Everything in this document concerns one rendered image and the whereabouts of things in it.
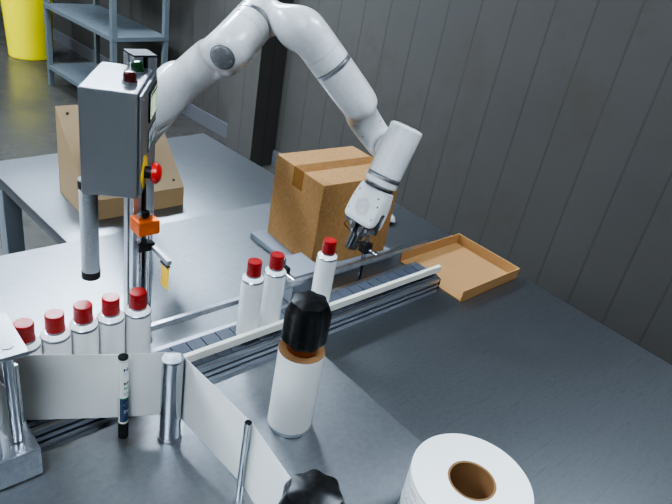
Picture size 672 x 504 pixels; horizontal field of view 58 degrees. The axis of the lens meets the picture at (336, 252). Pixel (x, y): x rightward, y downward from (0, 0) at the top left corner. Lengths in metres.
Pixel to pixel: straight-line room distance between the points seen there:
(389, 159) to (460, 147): 2.19
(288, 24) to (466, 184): 2.43
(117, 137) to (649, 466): 1.30
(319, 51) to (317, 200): 0.50
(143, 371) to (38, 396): 0.18
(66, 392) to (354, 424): 0.55
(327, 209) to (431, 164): 2.09
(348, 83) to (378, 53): 2.57
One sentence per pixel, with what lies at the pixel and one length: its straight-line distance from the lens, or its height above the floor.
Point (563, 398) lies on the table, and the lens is 1.66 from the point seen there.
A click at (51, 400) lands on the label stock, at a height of 0.96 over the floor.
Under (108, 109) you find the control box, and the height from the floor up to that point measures 1.44.
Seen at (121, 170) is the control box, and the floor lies 1.34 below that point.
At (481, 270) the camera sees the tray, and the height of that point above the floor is 0.83.
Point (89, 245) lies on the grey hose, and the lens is 1.25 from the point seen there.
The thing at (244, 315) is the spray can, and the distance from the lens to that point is 1.41.
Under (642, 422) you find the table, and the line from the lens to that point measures 1.72.
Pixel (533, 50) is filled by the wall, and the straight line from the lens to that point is 3.41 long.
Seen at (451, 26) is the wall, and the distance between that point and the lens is 3.66.
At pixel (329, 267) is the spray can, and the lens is 1.50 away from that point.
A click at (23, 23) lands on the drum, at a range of 6.90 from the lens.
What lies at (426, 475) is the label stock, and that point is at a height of 1.02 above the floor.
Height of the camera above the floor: 1.78
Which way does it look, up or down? 29 degrees down
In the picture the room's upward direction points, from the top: 11 degrees clockwise
